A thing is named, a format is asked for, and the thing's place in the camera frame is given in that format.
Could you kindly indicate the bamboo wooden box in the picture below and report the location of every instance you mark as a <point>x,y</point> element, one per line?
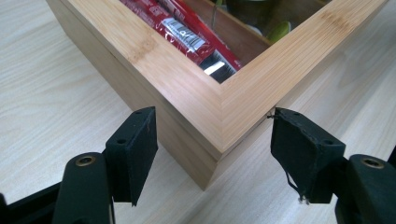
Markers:
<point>186,102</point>

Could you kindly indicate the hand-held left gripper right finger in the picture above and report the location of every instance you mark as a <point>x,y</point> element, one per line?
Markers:
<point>306,161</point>

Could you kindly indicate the light green packet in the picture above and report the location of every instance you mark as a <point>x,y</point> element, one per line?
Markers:
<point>280,31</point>

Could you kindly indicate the dark green packet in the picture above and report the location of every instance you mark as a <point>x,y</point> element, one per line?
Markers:
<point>249,12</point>

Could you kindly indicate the red snack packet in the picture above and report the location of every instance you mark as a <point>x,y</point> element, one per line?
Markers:
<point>174,34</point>
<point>202,29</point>

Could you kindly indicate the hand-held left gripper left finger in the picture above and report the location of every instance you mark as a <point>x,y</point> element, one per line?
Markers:
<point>132,161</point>

